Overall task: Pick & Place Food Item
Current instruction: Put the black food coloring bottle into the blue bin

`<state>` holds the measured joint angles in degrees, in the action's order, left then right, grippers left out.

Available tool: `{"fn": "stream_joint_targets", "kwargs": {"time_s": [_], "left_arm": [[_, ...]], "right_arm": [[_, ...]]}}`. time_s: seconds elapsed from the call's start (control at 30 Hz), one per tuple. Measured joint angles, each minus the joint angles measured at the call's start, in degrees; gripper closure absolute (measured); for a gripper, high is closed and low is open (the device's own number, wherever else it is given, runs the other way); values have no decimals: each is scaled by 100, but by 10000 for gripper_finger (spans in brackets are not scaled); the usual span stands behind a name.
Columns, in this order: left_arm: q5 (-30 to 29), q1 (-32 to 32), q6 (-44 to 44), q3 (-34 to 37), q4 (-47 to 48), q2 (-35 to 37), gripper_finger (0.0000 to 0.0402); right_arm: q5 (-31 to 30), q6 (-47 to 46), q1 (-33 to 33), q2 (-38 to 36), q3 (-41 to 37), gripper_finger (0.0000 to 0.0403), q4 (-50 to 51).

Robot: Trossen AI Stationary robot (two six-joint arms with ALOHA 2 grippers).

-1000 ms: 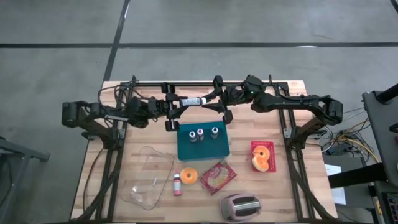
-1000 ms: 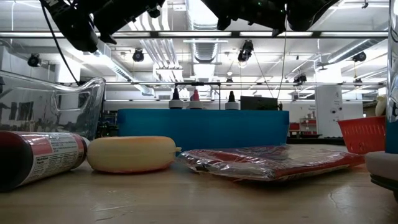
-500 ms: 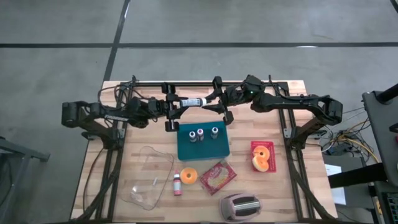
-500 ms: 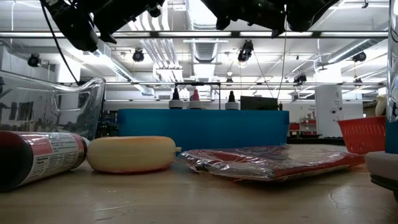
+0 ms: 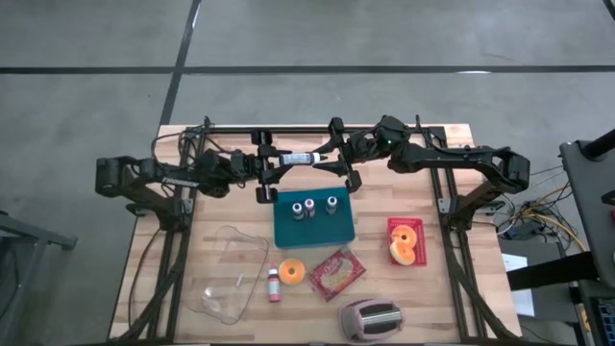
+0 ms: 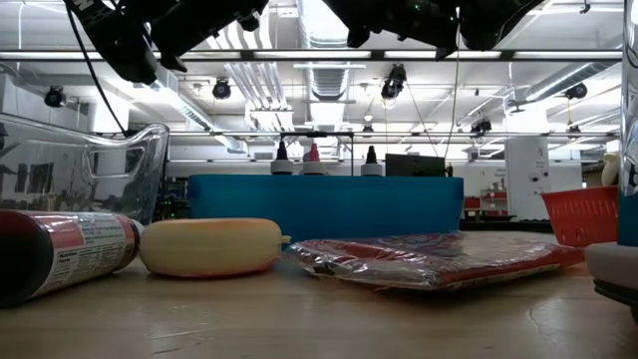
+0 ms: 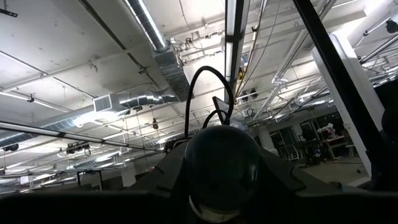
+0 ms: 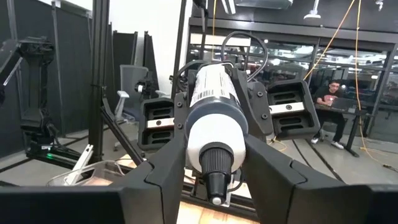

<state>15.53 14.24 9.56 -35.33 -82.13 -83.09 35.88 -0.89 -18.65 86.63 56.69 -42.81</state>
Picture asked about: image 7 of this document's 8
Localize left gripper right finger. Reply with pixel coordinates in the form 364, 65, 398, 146
254, 146, 352, 224

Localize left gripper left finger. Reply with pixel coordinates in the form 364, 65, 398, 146
127, 139, 192, 224

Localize silver small bottle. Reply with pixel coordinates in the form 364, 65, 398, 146
183, 124, 262, 223

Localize white pillar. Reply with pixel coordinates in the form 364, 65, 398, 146
312, 30, 386, 178

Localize black overhead light beam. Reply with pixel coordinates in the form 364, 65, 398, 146
224, 0, 251, 103

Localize round silver ventilation duct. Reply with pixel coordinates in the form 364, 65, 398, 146
0, 90, 180, 149

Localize black cable loop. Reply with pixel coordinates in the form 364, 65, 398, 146
184, 65, 234, 139

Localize silver ventilation duct with grill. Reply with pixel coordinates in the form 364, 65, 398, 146
123, 0, 191, 102

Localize black aluminium rig frame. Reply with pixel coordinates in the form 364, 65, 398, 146
292, 0, 385, 175

